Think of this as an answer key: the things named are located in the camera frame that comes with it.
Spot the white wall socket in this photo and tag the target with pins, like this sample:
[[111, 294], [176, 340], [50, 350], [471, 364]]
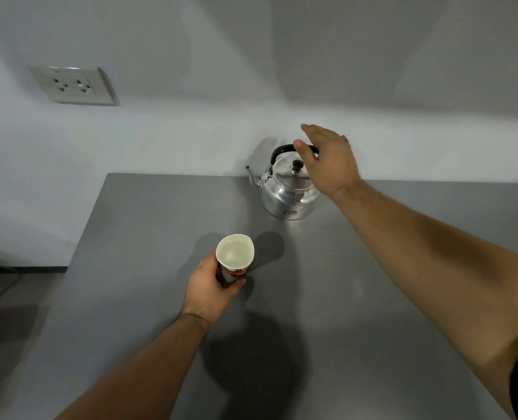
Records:
[[74, 86]]

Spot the person's right hand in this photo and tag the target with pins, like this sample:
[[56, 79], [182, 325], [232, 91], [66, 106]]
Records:
[[333, 164]]

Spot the paper cup with red print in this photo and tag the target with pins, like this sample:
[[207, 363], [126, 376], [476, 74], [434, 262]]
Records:
[[235, 254]]

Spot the person's right thumb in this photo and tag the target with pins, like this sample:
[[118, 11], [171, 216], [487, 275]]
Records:
[[301, 152]]

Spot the silver metal kettle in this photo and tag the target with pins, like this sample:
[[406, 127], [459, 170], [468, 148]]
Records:
[[287, 190]]

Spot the person's left forearm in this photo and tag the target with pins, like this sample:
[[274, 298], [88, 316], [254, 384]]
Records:
[[136, 371]]

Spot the person's left thumb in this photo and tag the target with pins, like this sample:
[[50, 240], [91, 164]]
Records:
[[231, 286]]

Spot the person's right forearm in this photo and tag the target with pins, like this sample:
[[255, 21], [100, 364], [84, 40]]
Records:
[[438, 275]]

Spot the person's left hand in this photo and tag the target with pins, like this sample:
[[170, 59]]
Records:
[[206, 293]]

